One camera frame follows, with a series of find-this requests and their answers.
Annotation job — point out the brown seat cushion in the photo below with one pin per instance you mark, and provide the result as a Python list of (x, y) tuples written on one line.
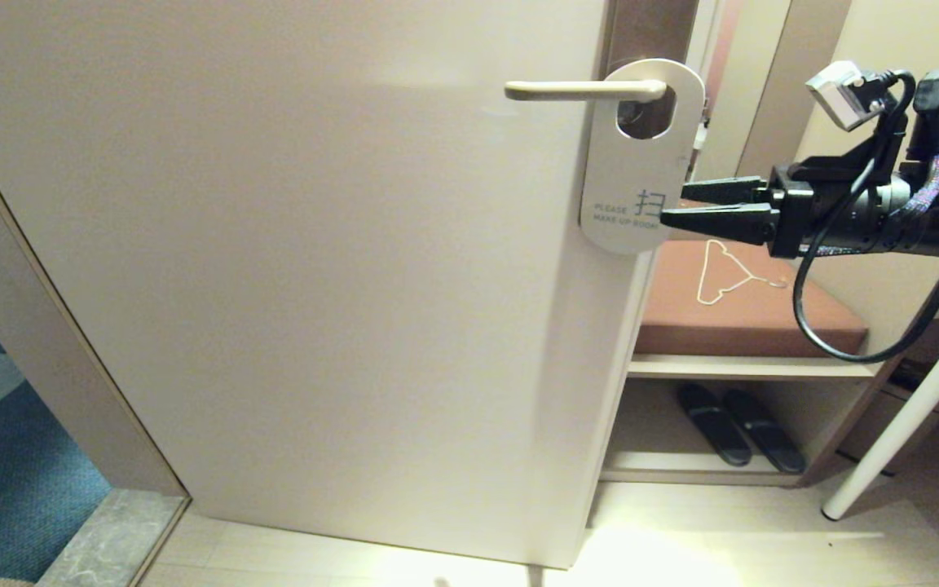
[(763, 334)]

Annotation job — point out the grey do-not-disturb door sign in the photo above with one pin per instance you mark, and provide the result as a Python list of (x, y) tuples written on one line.
[(624, 171)]

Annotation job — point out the beige door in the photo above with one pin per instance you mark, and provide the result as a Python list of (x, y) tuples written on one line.
[(274, 244)]

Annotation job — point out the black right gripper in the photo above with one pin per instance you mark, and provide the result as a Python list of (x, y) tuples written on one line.
[(791, 212)]

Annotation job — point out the brown mirror frame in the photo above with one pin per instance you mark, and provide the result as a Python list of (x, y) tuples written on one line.
[(804, 41)]

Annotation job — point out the black slipper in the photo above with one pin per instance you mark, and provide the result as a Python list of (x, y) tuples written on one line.
[(714, 428), (763, 432)]

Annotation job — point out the grey marble threshold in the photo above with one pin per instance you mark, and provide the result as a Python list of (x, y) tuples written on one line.
[(111, 538)]

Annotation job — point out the blue carpet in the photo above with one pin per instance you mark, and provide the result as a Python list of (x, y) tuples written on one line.
[(5, 489)]

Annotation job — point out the wall mirror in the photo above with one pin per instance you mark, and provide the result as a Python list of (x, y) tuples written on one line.
[(742, 98)]

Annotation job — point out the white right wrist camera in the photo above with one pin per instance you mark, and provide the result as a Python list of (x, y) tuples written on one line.
[(844, 94)]

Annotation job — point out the black right camera bracket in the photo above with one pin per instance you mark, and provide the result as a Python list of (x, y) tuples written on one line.
[(853, 167)]

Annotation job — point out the white table leg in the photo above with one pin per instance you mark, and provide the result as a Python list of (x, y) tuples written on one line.
[(901, 424)]

